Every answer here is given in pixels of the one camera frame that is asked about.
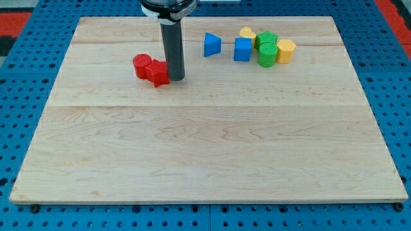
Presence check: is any yellow hexagon block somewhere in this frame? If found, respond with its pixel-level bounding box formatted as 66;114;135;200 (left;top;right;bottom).
276;39;297;64

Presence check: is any green cylinder block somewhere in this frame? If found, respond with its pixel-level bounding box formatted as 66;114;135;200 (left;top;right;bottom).
258;43;278;67

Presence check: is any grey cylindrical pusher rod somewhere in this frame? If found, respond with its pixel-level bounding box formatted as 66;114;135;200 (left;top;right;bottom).
161;22;185;81

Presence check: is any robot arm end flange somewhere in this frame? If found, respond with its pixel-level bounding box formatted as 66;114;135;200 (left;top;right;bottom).
140;0;198;24

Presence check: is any yellow heart block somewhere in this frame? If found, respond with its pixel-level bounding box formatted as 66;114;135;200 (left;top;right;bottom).
239;26;257;47

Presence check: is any red star block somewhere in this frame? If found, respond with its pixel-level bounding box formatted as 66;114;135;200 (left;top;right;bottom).
145;59;170;88

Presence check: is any red cylinder block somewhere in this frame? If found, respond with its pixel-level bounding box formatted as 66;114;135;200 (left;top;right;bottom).
132;53;152;80

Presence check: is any blue triangle block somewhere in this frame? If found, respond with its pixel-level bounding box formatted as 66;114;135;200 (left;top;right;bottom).
204;32;222;57

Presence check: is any wooden board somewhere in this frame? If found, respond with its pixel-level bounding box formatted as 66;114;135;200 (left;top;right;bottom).
10;16;408;205

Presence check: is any blue cube block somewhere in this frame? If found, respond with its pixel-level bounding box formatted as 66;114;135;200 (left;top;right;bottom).
233;37;252;62

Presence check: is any green star block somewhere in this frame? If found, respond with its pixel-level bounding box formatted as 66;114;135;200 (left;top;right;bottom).
254;30;278;50

